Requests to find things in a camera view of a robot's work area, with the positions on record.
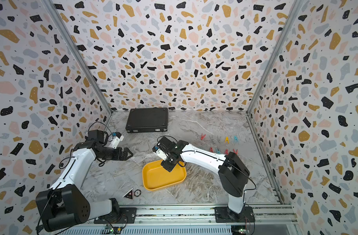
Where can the black hard case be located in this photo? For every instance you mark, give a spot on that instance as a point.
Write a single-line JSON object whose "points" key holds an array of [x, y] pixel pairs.
{"points": [[143, 120]]}

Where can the frame aluminium post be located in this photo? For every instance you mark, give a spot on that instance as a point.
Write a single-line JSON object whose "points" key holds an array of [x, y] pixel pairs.
{"points": [[50, 8], [279, 45]]}

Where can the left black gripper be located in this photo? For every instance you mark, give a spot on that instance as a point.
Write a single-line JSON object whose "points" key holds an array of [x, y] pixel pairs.
{"points": [[123, 157]]}

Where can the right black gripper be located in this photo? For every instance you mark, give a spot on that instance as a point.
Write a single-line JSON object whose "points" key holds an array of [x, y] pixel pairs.
{"points": [[165, 167]]}

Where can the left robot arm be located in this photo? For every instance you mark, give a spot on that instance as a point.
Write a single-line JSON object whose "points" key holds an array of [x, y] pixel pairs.
{"points": [[63, 205]]}

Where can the right frame aluminium post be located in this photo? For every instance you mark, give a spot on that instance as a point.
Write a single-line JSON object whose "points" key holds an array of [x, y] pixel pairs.
{"points": [[279, 45]]}

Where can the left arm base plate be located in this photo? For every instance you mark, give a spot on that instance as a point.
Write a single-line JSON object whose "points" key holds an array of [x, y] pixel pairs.
{"points": [[125, 215]]}

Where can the left frame aluminium post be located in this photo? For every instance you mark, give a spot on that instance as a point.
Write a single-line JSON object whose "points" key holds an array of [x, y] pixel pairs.
{"points": [[50, 8]]}

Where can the black triangle marker sticker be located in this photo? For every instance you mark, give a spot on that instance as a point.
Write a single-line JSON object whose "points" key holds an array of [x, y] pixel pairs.
{"points": [[129, 195]]}

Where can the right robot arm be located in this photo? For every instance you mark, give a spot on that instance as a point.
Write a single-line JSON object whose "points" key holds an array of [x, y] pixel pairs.
{"points": [[233, 174]]}

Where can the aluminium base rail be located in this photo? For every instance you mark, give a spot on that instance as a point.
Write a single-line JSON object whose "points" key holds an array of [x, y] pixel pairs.
{"points": [[197, 220]]}

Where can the yellow plastic storage tray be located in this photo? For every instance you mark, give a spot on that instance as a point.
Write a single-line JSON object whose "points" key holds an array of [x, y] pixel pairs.
{"points": [[155, 177]]}

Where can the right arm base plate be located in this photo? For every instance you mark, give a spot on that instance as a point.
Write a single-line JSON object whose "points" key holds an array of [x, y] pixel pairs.
{"points": [[225, 215]]}

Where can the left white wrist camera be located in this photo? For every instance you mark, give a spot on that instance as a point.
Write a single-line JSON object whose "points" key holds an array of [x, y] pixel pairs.
{"points": [[117, 137]]}

